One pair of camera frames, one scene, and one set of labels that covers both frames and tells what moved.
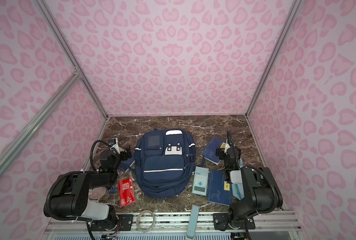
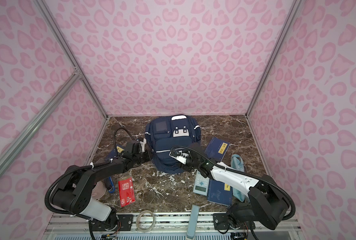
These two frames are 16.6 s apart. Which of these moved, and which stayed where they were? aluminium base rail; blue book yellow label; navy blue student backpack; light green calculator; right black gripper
Moved: navy blue student backpack; right black gripper
Stayed: light green calculator; blue book yellow label; aluminium base rail
